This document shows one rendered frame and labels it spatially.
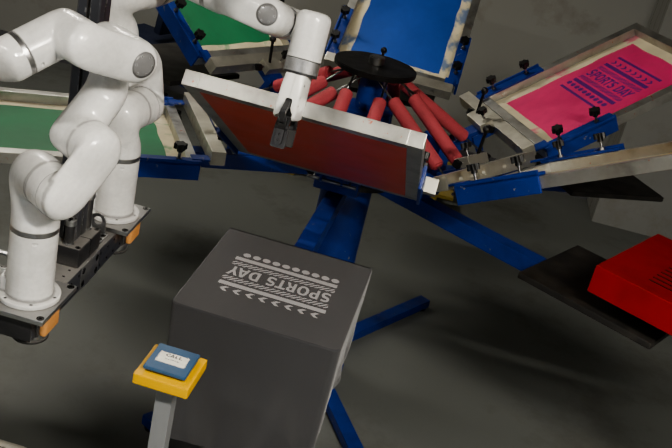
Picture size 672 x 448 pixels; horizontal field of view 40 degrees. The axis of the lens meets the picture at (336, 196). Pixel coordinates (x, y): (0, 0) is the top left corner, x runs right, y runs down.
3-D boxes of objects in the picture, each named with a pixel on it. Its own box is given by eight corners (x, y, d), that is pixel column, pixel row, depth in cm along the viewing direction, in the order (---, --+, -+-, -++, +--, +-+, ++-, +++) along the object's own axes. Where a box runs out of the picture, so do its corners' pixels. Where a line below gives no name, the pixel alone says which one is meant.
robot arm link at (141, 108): (89, 156, 219) (96, 92, 212) (120, 141, 230) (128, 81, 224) (124, 168, 216) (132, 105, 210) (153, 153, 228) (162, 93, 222)
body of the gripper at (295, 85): (288, 65, 202) (276, 115, 203) (280, 62, 192) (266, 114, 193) (321, 74, 201) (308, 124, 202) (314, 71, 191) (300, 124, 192)
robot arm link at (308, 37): (261, -4, 194) (275, 3, 203) (249, 45, 195) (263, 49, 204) (328, 12, 190) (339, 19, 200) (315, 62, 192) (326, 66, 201)
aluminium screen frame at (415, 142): (422, 149, 208) (427, 133, 208) (180, 83, 214) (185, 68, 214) (416, 200, 285) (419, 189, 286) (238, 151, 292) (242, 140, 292)
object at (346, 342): (308, 479, 246) (341, 348, 229) (295, 474, 246) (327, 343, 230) (342, 385, 288) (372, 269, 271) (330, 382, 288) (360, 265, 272)
